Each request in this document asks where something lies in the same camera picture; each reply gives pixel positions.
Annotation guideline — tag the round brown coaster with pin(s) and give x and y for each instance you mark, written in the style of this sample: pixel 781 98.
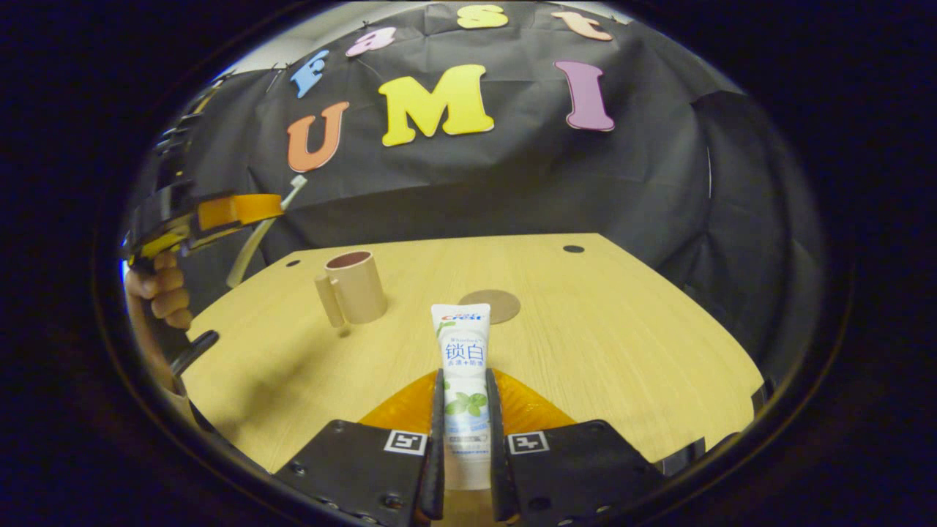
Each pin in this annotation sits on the round brown coaster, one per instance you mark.
pixel 501 304

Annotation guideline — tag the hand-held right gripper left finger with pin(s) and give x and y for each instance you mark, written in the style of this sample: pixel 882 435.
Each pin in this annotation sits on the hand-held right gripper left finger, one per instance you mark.
pixel 437 439

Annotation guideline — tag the white toothpaste tube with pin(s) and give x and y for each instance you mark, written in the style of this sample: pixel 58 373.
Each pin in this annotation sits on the white toothpaste tube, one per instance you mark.
pixel 465 351

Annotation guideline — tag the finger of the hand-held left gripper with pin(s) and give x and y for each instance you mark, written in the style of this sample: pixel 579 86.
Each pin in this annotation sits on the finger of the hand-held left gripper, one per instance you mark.
pixel 241 210

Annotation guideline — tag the black backdrop cloth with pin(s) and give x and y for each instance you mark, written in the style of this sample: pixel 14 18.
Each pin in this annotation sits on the black backdrop cloth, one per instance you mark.
pixel 512 183

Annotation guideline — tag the pale green toothbrush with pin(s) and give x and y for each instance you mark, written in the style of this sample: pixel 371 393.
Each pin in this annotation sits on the pale green toothbrush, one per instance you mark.
pixel 252 249

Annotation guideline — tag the light wooden desktop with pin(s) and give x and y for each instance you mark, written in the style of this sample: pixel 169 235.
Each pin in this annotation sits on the light wooden desktop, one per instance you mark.
pixel 622 329

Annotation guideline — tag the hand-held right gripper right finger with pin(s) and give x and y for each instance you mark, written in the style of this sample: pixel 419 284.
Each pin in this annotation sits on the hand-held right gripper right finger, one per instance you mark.
pixel 496 454

